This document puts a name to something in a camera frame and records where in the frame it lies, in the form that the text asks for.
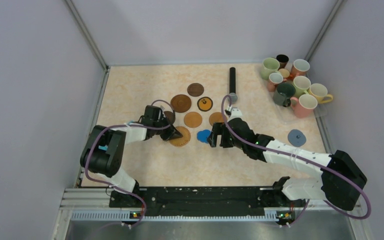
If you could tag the grey blue coaster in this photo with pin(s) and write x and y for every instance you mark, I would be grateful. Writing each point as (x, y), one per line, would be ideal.
(296, 138)

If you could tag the dark brown wooden coaster bottom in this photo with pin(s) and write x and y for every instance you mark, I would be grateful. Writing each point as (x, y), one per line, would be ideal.
(170, 116)

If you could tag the black microphone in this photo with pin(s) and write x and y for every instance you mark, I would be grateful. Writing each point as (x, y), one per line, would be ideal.
(232, 85)

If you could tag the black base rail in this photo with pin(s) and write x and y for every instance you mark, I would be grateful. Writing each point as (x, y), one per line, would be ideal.
(213, 201)

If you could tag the light wooden coaster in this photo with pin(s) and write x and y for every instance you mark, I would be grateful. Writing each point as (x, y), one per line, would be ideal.
(192, 119)
(216, 117)

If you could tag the black cup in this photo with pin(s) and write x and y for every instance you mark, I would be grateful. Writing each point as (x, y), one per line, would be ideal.
(283, 60)

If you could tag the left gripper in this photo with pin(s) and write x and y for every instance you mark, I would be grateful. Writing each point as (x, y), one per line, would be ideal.
(168, 135)

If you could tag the dark green mug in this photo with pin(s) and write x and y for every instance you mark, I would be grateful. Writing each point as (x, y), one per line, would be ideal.
(283, 94)

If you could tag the blue flower coaster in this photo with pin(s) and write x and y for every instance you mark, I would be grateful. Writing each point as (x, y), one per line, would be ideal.
(202, 136)

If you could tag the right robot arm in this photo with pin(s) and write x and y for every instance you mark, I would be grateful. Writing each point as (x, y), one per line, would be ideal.
(333, 177)

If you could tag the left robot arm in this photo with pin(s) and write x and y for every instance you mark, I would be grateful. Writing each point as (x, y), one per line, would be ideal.
(103, 152)

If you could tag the small pink cup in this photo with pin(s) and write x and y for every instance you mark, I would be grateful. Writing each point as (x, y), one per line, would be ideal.
(274, 80)

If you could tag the pale green cup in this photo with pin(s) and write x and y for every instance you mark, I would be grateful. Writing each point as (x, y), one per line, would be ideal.
(301, 85)

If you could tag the brown ringed wooden coaster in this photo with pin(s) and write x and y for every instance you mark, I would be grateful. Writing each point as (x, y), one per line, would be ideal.
(181, 103)

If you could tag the woven rattan coaster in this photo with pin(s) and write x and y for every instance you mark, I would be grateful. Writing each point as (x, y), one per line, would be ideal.
(181, 141)

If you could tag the orange face coaster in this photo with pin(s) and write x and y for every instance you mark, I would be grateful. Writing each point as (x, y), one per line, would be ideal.
(205, 104)

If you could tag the yellow mug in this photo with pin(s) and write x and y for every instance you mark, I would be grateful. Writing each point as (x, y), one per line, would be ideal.
(320, 92)

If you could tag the turquoise cylinder tube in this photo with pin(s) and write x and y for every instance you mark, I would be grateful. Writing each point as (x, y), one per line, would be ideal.
(103, 147)

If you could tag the small yellow cup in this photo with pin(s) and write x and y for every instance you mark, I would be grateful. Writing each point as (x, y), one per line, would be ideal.
(284, 73)

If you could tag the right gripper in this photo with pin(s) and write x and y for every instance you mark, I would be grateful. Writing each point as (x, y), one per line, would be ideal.
(219, 128)

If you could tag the light green mug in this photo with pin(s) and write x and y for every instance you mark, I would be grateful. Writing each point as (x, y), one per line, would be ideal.
(269, 66)

